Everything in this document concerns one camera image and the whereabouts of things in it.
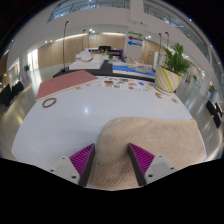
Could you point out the arrow direction sign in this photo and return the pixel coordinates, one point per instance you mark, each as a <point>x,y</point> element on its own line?
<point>135,39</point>

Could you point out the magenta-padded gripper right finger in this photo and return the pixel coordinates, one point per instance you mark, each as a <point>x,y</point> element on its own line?
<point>143,159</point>

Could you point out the black piano with purple screen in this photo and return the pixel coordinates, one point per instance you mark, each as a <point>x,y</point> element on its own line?
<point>106,51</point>

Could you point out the red rectangular mat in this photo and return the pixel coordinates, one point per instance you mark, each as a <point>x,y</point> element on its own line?
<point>65,84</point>

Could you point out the potted plant in striped pot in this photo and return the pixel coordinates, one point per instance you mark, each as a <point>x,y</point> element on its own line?
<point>166,80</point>

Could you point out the small brown wooden piece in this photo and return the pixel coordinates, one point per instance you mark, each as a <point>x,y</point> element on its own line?
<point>174,100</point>
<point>158,95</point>

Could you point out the sheet of colourful small cards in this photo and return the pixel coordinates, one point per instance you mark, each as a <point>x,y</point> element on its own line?
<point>126,83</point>

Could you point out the group of black chairs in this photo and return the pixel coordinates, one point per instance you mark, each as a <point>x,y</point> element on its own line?
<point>214,113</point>
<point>10,92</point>

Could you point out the blue base model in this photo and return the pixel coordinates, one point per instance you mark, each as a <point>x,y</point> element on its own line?
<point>133,70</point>

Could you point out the beige terry towel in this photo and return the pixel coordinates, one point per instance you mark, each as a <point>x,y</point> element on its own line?
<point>156,140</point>

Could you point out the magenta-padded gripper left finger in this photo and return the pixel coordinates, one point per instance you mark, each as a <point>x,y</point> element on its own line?
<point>83,160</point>

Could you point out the small green floor plant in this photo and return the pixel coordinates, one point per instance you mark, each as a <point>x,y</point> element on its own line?
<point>26,68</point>

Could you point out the white architectural model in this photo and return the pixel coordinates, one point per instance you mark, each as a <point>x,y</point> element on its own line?
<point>87,61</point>

